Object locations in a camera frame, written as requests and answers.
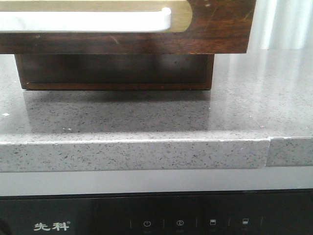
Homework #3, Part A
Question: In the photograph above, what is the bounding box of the black appliance control panel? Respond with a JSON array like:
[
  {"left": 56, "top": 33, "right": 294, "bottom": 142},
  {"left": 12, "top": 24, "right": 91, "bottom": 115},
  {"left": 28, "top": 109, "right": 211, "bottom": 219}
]
[{"left": 0, "top": 189, "right": 313, "bottom": 235}]

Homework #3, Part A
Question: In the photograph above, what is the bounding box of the wooden drawer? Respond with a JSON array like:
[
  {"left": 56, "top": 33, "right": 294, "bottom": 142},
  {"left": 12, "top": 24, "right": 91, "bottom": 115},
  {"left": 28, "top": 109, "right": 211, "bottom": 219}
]
[
  {"left": 16, "top": 54, "right": 207, "bottom": 83},
  {"left": 0, "top": 0, "right": 256, "bottom": 54}
]

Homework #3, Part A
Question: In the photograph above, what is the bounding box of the dark wooden drawer cabinet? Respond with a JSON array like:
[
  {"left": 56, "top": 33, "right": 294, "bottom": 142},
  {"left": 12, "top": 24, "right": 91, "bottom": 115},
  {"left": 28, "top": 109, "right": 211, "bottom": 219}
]
[{"left": 15, "top": 54, "right": 214, "bottom": 91}]

